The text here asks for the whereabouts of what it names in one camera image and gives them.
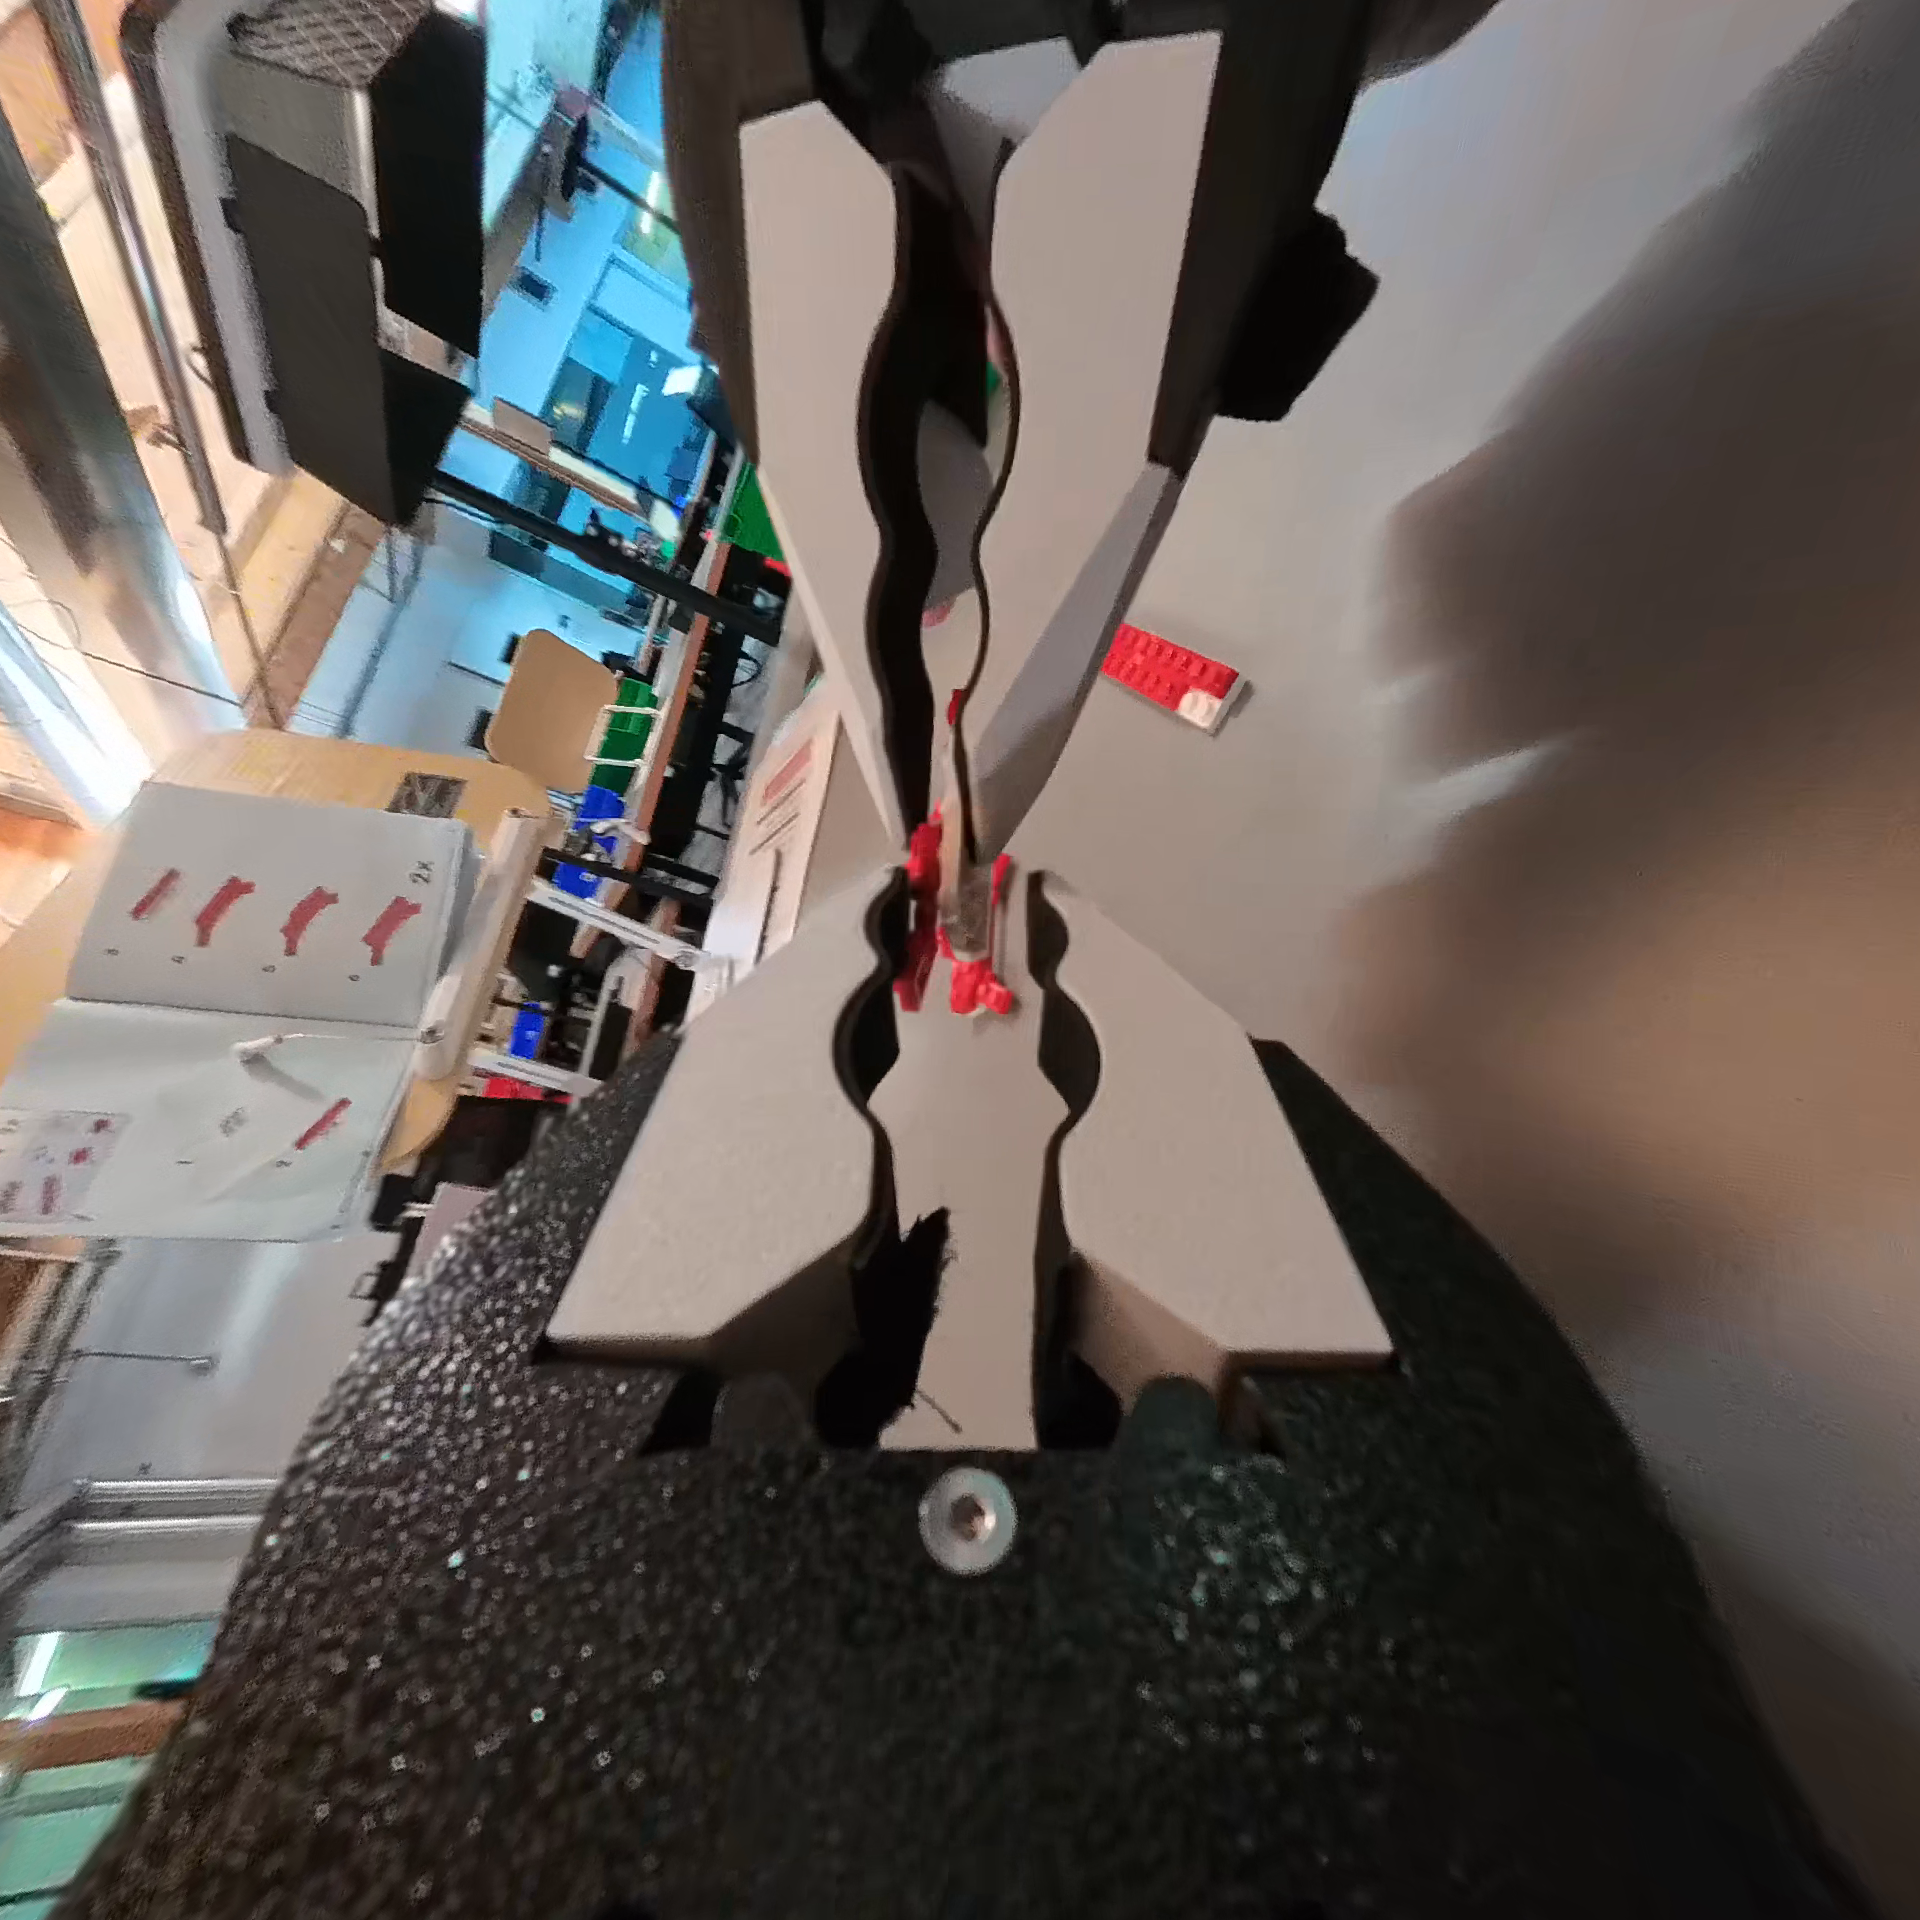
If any red and white lego plate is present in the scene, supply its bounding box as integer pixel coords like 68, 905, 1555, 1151
1100, 623, 1248, 736

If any black desk frame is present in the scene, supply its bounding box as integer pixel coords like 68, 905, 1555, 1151
435, 472, 784, 641

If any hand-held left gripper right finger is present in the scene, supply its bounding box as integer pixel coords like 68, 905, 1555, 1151
1023, 867, 1400, 1415

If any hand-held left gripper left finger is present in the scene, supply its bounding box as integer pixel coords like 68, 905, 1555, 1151
544, 867, 915, 1403

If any green board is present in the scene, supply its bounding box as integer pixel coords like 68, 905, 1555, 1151
704, 457, 789, 601

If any white paper with red label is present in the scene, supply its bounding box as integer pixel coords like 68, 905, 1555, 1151
696, 697, 840, 977

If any red lego assembly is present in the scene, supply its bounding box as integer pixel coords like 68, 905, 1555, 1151
893, 689, 1023, 1028

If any blue storage bin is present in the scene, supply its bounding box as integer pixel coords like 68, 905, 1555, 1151
556, 780, 632, 888

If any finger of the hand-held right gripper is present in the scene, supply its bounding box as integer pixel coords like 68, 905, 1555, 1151
737, 99, 963, 847
957, 30, 1227, 876

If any open lego instruction booklet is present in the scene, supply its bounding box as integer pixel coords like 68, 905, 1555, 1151
0, 780, 483, 1248

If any black hanging box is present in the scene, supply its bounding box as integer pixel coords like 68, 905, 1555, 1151
221, 135, 472, 528
223, 0, 488, 362

